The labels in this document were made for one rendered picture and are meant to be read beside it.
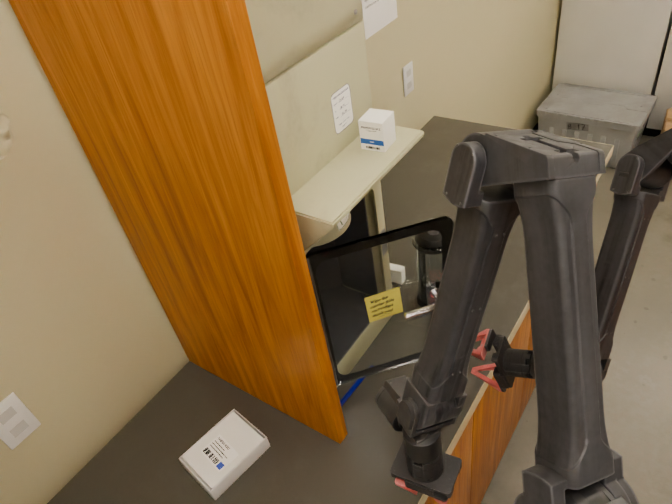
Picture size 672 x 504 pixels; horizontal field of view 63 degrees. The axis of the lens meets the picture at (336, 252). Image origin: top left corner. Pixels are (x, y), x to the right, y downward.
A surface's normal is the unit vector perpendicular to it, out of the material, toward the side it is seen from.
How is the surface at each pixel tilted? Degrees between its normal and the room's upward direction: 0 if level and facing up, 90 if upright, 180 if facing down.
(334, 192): 0
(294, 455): 0
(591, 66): 90
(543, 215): 81
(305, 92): 90
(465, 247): 73
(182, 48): 90
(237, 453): 0
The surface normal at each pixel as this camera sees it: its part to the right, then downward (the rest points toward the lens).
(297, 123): 0.82, 0.28
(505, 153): -0.90, 0.14
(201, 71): -0.55, 0.60
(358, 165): -0.15, -0.75
